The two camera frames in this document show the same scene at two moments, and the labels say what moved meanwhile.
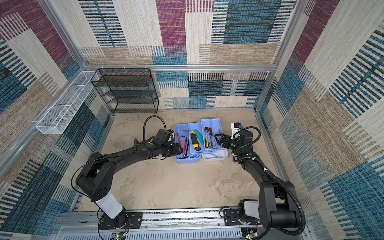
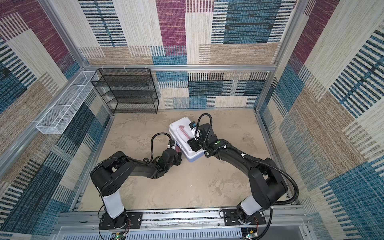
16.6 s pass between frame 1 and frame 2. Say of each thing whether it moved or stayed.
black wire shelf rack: stayed
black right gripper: moved
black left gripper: moved
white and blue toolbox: moved
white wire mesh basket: stayed
